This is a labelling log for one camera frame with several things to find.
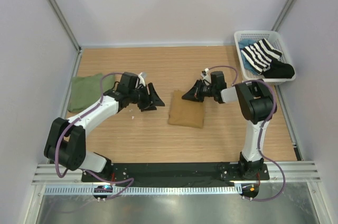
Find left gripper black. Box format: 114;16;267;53
128;83;164;112

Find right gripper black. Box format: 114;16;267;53
182;79;215;102

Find tan tank top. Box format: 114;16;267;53
168;90;204;128

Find green tank top blue trim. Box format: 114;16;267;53
68;73;104;113

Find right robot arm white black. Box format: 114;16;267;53
182;71;277;180

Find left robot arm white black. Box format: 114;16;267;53
44;72;165;182

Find black white striped tank top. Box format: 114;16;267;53
250;39;283;75

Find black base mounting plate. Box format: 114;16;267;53
94;162;270;188

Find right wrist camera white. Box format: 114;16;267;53
201;68;211;86

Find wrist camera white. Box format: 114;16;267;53
201;68;211;86
136;72;147;88

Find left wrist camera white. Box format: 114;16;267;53
136;72;147;88

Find right aluminium corner post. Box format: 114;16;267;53
270;0;314;34

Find aluminium corner post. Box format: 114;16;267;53
47;0;81;52
270;0;314;34

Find white slotted cable duct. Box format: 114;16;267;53
44;185;242;196

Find left aluminium corner post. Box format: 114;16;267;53
47;0;81;52

